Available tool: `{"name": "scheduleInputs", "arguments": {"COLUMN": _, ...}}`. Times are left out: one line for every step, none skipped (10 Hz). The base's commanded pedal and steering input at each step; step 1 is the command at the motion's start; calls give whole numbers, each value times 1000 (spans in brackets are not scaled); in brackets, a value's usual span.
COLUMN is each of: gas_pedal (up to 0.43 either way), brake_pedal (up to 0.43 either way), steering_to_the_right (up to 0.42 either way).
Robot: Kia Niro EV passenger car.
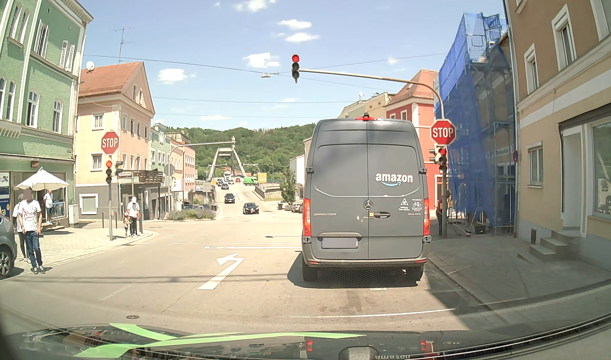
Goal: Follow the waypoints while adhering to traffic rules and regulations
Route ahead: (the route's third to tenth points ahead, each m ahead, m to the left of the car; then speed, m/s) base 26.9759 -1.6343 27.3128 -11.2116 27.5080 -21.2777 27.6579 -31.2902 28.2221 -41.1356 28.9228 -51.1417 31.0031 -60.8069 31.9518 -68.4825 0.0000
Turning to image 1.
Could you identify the small tree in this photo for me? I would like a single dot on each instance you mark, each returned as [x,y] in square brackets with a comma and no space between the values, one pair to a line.
[288,187]

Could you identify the green lorry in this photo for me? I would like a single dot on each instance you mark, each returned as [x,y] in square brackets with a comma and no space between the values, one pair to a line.
[250,180]

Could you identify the wooded hill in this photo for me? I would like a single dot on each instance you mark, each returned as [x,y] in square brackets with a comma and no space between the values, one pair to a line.
[255,145]

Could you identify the black car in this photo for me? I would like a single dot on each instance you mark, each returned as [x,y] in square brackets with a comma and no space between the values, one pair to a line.
[229,198]
[251,208]

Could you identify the grey delivery van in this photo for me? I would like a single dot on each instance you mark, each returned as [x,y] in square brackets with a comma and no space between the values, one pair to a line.
[366,200]

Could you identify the queue of cars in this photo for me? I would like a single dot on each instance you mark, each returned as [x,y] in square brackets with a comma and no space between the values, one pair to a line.
[225,181]

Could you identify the bridge with arch pylon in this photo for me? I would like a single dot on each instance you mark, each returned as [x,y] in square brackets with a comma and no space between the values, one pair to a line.
[226,157]

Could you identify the bushes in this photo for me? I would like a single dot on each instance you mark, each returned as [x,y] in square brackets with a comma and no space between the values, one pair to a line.
[190,214]

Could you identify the road markings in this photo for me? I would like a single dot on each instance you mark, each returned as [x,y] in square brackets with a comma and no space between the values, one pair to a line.
[220,276]

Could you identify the row of buildings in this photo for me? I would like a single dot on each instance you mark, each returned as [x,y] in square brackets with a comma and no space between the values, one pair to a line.
[173,160]

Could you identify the person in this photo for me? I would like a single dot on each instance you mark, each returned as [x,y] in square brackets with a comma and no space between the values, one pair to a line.
[133,215]
[48,205]
[439,210]
[31,230]
[127,224]
[19,235]

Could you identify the traffic light with stop sign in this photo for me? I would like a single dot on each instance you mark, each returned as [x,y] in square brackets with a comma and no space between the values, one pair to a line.
[442,132]
[110,143]

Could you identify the grey asphalt road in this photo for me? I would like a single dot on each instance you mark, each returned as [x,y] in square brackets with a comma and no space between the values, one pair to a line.
[185,280]

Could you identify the car's own bonnet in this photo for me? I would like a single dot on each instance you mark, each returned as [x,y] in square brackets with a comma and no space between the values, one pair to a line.
[295,346]

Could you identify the building with blue scaffold netting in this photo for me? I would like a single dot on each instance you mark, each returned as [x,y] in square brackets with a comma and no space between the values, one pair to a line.
[473,125]

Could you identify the beige building with red roof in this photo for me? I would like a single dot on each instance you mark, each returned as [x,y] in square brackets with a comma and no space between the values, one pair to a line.
[113,125]

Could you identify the paved pavement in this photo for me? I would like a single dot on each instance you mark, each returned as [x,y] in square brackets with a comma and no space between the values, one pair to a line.
[505,270]
[75,242]

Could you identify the white parasol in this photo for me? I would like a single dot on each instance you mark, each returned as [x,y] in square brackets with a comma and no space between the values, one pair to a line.
[42,180]

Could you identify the beige building with shop window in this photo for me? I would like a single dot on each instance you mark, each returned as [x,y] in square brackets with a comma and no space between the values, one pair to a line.
[570,100]

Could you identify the green building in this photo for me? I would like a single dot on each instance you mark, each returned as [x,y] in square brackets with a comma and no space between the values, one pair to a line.
[30,100]

